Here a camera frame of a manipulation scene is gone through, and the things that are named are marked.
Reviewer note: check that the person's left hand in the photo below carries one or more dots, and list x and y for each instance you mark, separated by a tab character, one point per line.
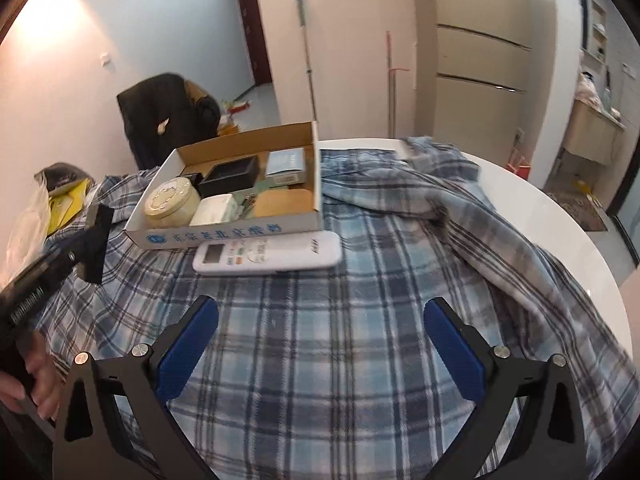
42	377

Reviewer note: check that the red box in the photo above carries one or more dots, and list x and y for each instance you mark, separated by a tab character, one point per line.
520	169

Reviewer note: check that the small black case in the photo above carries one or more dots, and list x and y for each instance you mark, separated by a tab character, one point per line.
192	180

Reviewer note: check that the wall niche shelf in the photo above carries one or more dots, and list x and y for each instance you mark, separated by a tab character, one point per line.
597	30

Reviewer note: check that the white remote control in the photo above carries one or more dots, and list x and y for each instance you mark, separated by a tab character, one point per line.
280	255

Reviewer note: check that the chair with black jacket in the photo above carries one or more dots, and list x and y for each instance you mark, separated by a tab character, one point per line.
150	110

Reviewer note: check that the beige vanity cabinet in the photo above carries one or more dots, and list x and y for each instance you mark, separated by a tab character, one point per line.
590	135

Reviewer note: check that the white wall outlet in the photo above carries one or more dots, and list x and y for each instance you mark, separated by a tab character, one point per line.
628	68
520	135

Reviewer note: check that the grey box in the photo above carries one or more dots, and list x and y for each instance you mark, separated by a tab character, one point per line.
285	162

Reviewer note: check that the grey bag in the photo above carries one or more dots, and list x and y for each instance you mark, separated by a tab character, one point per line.
62	174

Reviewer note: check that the wall mirror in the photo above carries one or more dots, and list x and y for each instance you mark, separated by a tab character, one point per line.
582	2

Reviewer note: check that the black box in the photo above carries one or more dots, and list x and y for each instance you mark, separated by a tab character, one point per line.
227	175

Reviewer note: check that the patterned door mat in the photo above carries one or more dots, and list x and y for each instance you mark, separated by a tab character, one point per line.
580	207

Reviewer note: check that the yellow bag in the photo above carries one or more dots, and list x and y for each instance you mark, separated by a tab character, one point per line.
67	205

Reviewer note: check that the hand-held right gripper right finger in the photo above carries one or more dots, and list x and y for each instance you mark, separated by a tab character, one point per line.
452	355

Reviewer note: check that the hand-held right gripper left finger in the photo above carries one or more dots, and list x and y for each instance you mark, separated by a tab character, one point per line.
187	347

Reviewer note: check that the beige refrigerator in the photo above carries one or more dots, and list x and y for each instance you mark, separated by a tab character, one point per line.
475	60

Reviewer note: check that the brown cloth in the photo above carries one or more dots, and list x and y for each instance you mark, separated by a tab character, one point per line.
196	91

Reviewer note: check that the pink dustpan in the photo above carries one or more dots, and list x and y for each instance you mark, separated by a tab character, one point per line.
396	105

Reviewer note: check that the black-framed glass door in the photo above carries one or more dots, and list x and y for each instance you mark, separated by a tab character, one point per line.
627	240

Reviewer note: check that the small white box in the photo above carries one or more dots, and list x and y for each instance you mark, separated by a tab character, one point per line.
212	210

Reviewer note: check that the blue plaid blanket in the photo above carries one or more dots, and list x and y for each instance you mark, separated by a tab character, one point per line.
320	340

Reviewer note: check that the pile of clothes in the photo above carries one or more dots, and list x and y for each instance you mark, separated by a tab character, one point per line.
587	87

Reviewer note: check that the dark brown door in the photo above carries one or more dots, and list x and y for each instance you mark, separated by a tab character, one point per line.
252	30

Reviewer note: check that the grey mop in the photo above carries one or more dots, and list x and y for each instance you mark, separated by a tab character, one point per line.
306	45

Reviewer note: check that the white light switch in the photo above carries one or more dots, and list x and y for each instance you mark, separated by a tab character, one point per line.
106	58

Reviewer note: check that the round rabbit-print tin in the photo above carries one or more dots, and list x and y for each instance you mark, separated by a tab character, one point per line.
170	202

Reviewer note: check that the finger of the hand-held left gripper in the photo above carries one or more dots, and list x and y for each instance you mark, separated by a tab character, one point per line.
96	245

